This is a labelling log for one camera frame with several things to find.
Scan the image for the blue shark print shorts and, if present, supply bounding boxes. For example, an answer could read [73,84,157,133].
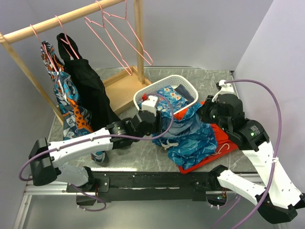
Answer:
[152,103,218,169]

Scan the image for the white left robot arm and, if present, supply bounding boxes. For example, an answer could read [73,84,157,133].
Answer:
[29,110,162,192]

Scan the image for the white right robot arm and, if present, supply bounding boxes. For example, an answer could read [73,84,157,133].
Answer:
[198,94,305,224]

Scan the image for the blue floral shorts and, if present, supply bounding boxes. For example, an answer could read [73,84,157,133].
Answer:
[133,85,189,116]

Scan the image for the black sport shorts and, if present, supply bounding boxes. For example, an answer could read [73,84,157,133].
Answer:
[57,33,121,132]

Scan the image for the orange blue patterned shorts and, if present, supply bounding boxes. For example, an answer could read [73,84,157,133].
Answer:
[40,40,110,165]

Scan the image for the red plastic tray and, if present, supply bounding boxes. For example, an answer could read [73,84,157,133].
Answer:
[176,101,241,175]

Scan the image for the wooden clothes rack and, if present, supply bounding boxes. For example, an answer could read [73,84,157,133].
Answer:
[0,0,153,126]

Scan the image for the white perforated plastic basket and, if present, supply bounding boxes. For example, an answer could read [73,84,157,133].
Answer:
[133,74,199,115]

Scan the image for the dark navy folded garment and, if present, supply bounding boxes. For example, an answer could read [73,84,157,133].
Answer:
[175,84,194,103]

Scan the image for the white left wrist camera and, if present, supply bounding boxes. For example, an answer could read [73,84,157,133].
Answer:
[141,94,159,116]

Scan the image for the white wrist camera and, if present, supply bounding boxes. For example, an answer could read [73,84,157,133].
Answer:
[141,94,159,116]
[212,80,234,102]

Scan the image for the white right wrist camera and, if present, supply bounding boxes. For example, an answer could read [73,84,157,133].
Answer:
[212,80,234,102]

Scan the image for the empty pink wire hanger front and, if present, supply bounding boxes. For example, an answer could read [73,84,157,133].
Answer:
[84,0,133,76]

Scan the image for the empty pink wire hanger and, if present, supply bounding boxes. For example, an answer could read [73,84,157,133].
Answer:
[102,0,153,66]
[84,0,133,76]

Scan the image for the pink wire hanger with black shorts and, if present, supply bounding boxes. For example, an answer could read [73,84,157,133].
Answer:
[55,15,80,60]

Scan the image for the empty pink wire hanger rear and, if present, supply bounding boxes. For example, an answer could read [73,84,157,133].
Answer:
[102,0,153,66]

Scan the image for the pink wire hanger far left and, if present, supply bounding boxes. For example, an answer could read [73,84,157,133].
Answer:
[30,24,58,72]

